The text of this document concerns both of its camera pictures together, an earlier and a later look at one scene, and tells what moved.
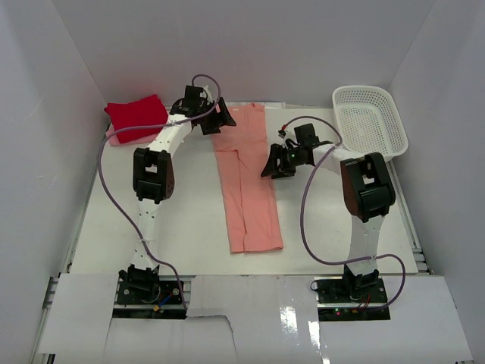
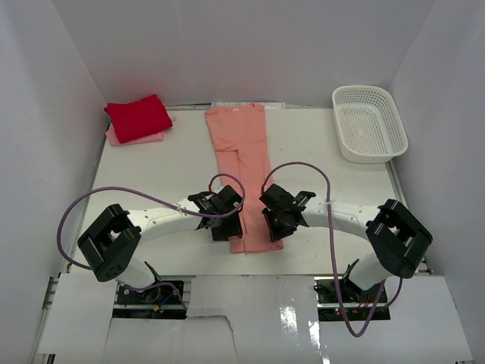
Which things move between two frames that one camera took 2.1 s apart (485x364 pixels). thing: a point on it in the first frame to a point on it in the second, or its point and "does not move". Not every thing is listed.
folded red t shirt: (146, 111) does not move
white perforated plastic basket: (369, 120) does not move
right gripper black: (277, 152) to (275, 233)
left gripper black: (222, 118) to (233, 228)
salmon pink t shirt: (249, 196) does not move
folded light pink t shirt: (114, 139) does not move
